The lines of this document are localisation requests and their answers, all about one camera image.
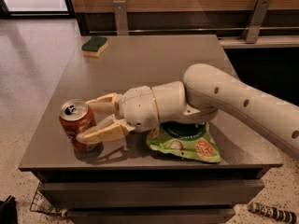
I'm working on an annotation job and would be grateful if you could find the white rounded gripper body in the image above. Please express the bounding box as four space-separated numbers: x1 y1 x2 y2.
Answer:
119 86 159 133

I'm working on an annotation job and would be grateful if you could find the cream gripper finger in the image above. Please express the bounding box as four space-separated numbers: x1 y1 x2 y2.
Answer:
87 92 121 115
76 115 135 145

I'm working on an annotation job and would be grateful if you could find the red coke can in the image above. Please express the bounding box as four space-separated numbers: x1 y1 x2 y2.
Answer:
59 99 96 152

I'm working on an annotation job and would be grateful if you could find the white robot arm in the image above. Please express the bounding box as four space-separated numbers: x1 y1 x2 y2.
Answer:
77 63 299 161

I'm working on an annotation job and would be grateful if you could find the green yellow sponge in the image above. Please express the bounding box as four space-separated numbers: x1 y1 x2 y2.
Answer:
81 36 108 57

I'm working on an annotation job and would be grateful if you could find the grey drawer cabinet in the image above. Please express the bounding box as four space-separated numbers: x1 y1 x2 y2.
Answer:
20 35 282 224

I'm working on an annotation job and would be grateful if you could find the green rice chips bag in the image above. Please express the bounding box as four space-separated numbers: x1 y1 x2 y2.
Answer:
146 121 221 163

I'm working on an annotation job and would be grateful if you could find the black bag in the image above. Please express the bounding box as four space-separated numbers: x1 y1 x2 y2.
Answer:
0 195 18 224

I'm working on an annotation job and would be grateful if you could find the black white patterned cylinder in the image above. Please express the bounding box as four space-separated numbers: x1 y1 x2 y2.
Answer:
248 202 298 224

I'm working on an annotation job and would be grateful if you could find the horizontal metal rail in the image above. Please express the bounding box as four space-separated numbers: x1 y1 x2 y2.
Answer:
89 26 299 34

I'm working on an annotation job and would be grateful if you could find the left metal bracket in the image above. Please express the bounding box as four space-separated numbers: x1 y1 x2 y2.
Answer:
113 0 129 35

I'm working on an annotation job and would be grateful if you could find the metal bracket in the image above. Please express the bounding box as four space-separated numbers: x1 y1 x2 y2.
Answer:
241 0 272 44
113 0 129 35

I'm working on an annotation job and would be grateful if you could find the wire basket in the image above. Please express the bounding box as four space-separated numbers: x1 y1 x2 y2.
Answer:
30 188 68 217

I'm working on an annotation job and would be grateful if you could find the right metal bracket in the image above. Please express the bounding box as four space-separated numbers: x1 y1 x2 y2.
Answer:
241 0 272 44

